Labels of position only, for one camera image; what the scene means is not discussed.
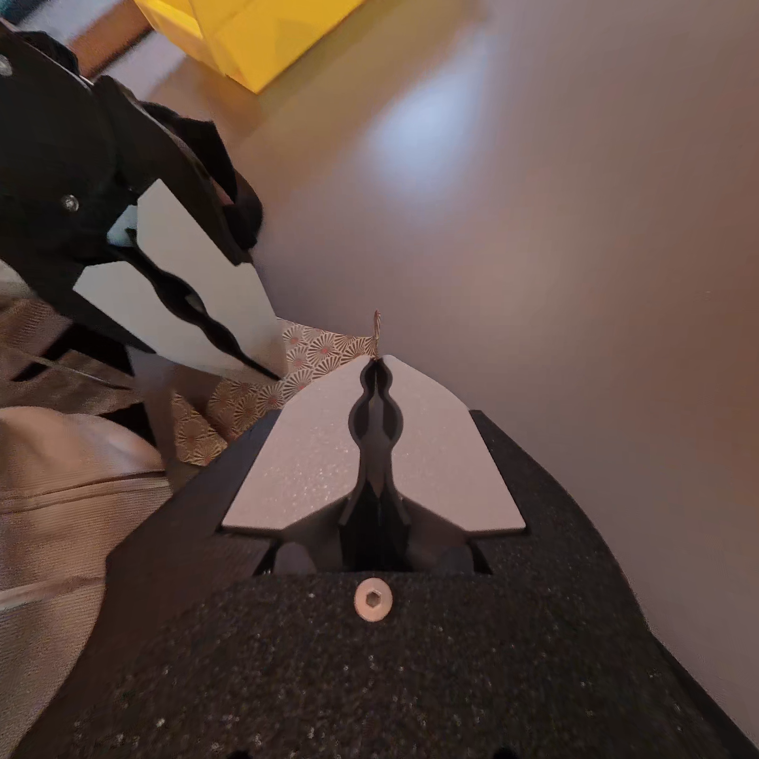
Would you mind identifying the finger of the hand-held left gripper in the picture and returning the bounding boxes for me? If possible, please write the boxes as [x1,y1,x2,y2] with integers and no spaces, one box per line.
[133,178,287,380]
[72,260,262,383]

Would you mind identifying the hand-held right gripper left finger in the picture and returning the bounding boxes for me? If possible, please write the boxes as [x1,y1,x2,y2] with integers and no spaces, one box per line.
[222,354,379,537]

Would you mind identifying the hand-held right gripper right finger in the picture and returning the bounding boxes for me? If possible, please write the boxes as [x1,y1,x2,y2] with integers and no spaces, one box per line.
[378,354,526,538]

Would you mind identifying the brown fan pattern origami paper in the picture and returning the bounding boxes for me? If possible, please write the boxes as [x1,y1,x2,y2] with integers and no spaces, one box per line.
[169,310,384,468]

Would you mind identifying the yellow box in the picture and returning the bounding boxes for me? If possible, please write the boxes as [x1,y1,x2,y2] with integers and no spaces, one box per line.
[132,0,371,94]

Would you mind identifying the person's light jacket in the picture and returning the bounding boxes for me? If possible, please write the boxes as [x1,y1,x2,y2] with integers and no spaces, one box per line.
[0,285,174,759]

